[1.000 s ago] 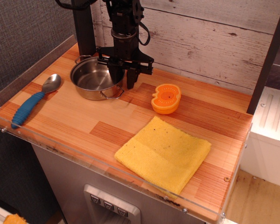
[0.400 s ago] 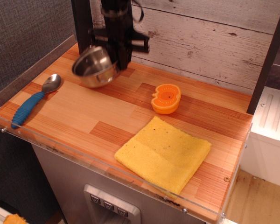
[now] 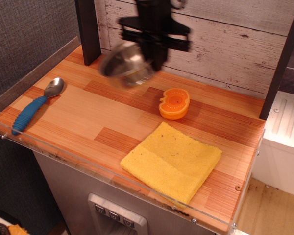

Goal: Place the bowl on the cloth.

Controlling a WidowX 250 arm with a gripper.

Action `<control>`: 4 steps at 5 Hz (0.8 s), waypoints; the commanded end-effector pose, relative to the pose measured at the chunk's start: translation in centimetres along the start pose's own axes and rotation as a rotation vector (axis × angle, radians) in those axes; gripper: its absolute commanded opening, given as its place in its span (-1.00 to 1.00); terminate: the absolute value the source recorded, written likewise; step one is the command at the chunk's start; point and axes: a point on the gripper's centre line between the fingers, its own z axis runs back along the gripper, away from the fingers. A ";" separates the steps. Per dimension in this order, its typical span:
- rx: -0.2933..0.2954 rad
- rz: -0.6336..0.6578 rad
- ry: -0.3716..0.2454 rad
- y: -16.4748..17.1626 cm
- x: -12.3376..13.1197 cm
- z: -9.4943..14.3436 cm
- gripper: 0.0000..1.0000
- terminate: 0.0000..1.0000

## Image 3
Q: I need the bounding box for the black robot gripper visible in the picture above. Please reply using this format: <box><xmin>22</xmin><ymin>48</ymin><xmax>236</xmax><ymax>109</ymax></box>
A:
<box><xmin>119</xmin><ymin>0</ymin><xmax>191</xmax><ymax>71</ymax></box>

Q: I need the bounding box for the stainless steel pot with handles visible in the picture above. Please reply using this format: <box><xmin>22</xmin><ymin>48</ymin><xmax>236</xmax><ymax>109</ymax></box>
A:
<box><xmin>99</xmin><ymin>42</ymin><xmax>155</xmax><ymax>89</ymax></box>

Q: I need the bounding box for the yellow folded cloth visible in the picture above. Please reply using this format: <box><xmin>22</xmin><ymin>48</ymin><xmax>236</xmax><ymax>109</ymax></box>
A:
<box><xmin>120</xmin><ymin>122</ymin><xmax>222</xmax><ymax>209</ymax></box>

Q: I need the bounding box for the orange toy pumpkin half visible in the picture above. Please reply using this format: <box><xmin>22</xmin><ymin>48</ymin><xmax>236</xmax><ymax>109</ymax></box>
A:
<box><xmin>158</xmin><ymin>88</ymin><xmax>191</xmax><ymax>120</ymax></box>

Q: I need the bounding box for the grey toy kitchen cabinet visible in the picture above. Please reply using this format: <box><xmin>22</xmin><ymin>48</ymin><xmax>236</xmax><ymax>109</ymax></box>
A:
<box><xmin>34</xmin><ymin>152</ymin><xmax>213</xmax><ymax>235</ymax></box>

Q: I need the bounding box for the silver panel with buttons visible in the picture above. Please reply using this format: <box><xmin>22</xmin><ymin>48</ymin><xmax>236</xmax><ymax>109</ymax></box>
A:
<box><xmin>88</xmin><ymin>193</ymin><xmax>148</xmax><ymax>235</ymax></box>

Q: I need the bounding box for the clear acrylic edge guard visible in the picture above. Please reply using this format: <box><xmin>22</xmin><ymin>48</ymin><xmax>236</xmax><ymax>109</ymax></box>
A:
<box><xmin>0</xmin><ymin>117</ymin><xmax>266</xmax><ymax>232</ymax></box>

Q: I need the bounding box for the yellow object bottom left corner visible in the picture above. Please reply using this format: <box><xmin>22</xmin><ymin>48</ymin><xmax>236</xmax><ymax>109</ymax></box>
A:
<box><xmin>8</xmin><ymin>224</ymin><xmax>29</xmax><ymax>235</ymax></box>

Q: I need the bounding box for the dark left vertical post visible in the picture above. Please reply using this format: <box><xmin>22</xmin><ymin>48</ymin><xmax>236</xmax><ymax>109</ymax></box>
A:
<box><xmin>74</xmin><ymin>0</ymin><xmax>101</xmax><ymax>66</ymax></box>

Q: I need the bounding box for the dark vertical post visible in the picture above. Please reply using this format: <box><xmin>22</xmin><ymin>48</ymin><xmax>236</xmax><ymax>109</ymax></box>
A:
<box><xmin>259</xmin><ymin>19</ymin><xmax>294</xmax><ymax>120</ymax></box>
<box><xmin>74</xmin><ymin>0</ymin><xmax>101</xmax><ymax>66</ymax></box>

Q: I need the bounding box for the metal spoon with blue handle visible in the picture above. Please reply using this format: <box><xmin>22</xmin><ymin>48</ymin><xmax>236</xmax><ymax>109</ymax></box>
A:
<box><xmin>11</xmin><ymin>77</ymin><xmax>65</xmax><ymax>135</ymax></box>

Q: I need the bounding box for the dark right vertical post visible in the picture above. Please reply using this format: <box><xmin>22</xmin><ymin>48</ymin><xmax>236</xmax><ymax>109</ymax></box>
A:
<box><xmin>259</xmin><ymin>19</ymin><xmax>294</xmax><ymax>120</ymax></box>

